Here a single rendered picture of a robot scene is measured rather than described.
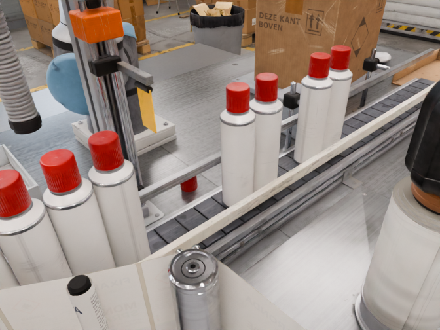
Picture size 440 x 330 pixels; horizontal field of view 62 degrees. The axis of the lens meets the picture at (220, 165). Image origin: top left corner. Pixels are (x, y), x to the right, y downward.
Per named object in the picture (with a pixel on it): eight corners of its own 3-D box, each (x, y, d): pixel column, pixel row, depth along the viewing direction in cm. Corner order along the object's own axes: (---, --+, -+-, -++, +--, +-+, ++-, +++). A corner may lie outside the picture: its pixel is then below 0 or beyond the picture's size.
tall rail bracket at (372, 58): (378, 118, 94) (393, 55, 85) (353, 109, 99) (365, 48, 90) (384, 114, 96) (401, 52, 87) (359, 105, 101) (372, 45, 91)
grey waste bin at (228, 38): (218, 97, 303) (216, 19, 268) (185, 84, 329) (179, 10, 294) (253, 83, 327) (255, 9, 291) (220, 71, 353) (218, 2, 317)
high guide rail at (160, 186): (7, 272, 42) (2, 263, 41) (4, 265, 43) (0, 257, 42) (432, 54, 98) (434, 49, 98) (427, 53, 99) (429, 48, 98)
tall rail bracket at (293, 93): (303, 164, 79) (312, 92, 69) (277, 150, 83) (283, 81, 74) (313, 158, 80) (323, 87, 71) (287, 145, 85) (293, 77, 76)
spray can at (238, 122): (236, 215, 59) (236, 97, 47) (215, 200, 62) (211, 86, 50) (259, 201, 62) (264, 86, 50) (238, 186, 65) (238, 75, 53)
